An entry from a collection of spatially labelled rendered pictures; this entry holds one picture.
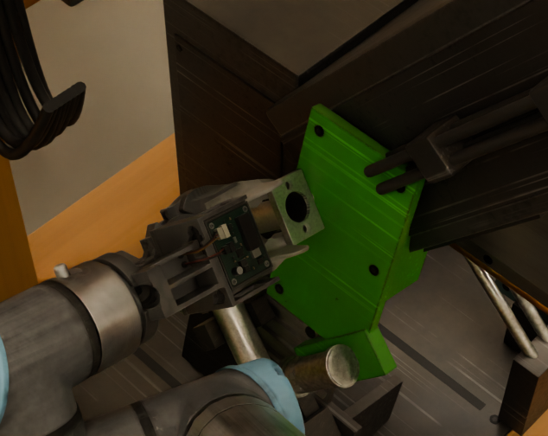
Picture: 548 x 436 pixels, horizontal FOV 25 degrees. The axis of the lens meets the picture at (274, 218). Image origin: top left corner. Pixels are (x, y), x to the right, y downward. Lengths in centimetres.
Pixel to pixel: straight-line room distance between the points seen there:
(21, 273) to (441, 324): 45
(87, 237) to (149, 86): 145
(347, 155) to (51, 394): 32
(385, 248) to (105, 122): 183
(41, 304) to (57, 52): 216
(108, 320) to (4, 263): 45
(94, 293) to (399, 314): 55
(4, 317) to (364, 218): 33
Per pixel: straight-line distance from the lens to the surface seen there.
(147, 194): 149
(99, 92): 288
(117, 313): 88
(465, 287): 139
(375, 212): 102
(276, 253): 101
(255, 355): 116
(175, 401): 89
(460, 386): 132
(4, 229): 128
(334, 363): 109
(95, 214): 148
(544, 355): 122
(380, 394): 123
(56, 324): 86
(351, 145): 101
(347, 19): 116
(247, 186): 103
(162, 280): 89
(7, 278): 133
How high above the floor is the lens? 200
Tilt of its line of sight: 50 degrees down
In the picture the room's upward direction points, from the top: straight up
